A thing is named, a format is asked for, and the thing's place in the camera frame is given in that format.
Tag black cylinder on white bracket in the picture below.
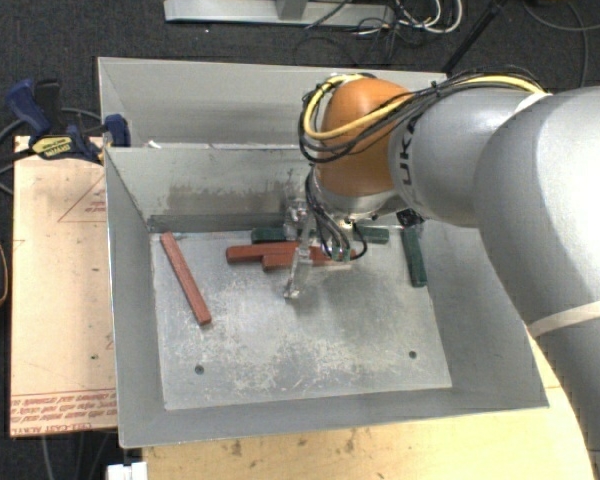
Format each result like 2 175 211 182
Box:
394 207 427 230

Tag brown cardboard board, red print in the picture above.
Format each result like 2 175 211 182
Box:
9 135 119 439

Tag dark green flat block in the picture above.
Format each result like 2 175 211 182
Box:
353 224 391 245
400 226 429 289
250 224 288 245

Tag red-brown flat block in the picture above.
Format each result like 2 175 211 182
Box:
159 231 214 327
225 241 302 265
260 248 355 273

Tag grey metal bin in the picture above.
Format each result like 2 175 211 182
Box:
97 56 550 450

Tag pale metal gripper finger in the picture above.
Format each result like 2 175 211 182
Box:
281 199 311 242
282 245 314 301

